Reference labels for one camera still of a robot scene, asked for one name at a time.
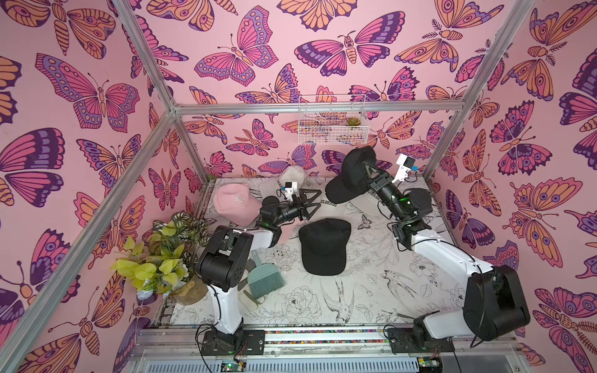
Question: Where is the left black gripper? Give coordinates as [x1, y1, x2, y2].
[273, 193, 320, 229]

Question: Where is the plain black cap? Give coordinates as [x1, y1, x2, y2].
[298, 219, 352, 276]

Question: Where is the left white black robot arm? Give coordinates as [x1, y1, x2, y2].
[194, 188, 322, 338]

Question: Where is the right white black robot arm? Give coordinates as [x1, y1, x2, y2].
[362, 163, 530, 348]

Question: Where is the plain pink cap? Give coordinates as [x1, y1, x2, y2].
[278, 221, 303, 244]

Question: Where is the cream cap rear left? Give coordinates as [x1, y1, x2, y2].
[259, 166, 306, 197]

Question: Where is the cream Colorado cap middle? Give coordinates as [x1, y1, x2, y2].
[312, 196, 357, 221]

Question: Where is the small succulent in basket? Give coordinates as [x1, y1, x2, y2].
[345, 117, 361, 127]

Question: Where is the pink cap with logo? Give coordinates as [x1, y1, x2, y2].
[213, 183, 262, 227]

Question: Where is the teal hand brush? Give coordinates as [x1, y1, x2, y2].
[247, 251, 286, 298]

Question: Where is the clear plastic dustpan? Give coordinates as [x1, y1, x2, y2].
[237, 272, 267, 313]

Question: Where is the potted green plant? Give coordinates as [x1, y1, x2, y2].
[112, 211, 211, 306]

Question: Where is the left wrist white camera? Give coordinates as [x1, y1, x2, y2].
[281, 181, 299, 201]

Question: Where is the wrist white camera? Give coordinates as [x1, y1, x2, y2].
[393, 153, 418, 183]
[281, 181, 299, 201]

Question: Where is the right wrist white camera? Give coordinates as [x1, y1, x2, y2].
[393, 153, 418, 183]

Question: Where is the white wire basket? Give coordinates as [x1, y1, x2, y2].
[296, 95, 370, 146]

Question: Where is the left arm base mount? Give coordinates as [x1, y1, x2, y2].
[200, 329, 265, 356]

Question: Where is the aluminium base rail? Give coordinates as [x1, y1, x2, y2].
[124, 325, 532, 372]

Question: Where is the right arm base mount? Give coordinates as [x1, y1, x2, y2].
[383, 326, 455, 354]

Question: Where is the aluminium frame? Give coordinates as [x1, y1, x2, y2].
[0, 0, 537, 373]

